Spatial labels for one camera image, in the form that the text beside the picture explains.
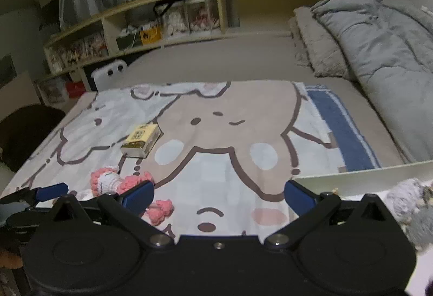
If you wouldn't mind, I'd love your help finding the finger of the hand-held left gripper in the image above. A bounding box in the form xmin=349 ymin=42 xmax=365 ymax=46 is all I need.
xmin=0 ymin=182 xmax=70 ymax=208
xmin=5 ymin=207 xmax=55 ymax=229

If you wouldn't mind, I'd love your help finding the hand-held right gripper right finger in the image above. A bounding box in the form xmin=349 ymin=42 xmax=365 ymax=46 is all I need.
xmin=265 ymin=179 xmax=390 ymax=248

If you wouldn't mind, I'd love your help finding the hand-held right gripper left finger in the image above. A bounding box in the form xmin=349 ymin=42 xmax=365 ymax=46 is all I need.
xmin=50 ymin=180 xmax=174 ymax=248

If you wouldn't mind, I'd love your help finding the pink crochet doll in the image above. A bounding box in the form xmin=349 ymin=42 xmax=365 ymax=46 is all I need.
xmin=89 ymin=165 xmax=174 ymax=226

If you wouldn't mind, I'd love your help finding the small yellow box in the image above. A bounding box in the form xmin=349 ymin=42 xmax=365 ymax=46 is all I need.
xmin=120 ymin=123 xmax=162 ymax=159

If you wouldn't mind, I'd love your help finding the white cardboard box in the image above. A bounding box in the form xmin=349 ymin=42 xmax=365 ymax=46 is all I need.
xmin=291 ymin=160 xmax=433 ymax=294

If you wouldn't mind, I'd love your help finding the dark knitted item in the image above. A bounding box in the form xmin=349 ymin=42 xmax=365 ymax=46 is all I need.
xmin=421 ymin=180 xmax=433 ymax=208

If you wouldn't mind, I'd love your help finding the person's left hand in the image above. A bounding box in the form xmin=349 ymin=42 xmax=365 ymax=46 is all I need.
xmin=0 ymin=246 xmax=24 ymax=270

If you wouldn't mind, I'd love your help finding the black chair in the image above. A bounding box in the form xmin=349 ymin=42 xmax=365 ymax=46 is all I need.
xmin=0 ymin=104 xmax=67 ymax=174

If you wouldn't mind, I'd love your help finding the clear plastic box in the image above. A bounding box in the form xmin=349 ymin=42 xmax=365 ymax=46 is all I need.
xmin=38 ymin=77 xmax=67 ymax=104

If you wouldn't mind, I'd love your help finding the cardboard sheet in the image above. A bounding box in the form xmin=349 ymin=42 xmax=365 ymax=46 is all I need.
xmin=0 ymin=71 xmax=42 ymax=121

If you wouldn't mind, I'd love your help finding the red box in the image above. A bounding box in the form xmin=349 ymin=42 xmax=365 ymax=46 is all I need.
xmin=65 ymin=81 xmax=85 ymax=99

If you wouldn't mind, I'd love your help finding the printed cartoon blanket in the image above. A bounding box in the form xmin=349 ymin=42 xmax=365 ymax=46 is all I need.
xmin=0 ymin=80 xmax=382 ymax=243

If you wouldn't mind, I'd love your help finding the doll display box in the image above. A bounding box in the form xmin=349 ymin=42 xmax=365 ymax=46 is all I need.
xmin=60 ymin=40 xmax=86 ymax=65
xmin=84 ymin=31 xmax=109 ymax=59
xmin=162 ymin=2 xmax=189 ymax=37
xmin=185 ymin=0 xmax=221 ymax=34

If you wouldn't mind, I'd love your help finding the grey fluffy pillow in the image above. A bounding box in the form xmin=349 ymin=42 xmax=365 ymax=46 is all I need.
xmin=288 ymin=6 xmax=356 ymax=82

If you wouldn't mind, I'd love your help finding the yellow bag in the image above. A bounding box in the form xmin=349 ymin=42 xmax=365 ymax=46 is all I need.
xmin=139 ymin=26 xmax=162 ymax=46

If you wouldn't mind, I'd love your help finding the grey duvet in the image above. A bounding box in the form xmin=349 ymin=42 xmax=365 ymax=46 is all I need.
xmin=310 ymin=0 xmax=433 ymax=164

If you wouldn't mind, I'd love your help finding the wooden bedside shelf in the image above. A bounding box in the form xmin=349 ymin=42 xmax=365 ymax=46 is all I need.
xmin=43 ymin=0 xmax=343 ymax=81

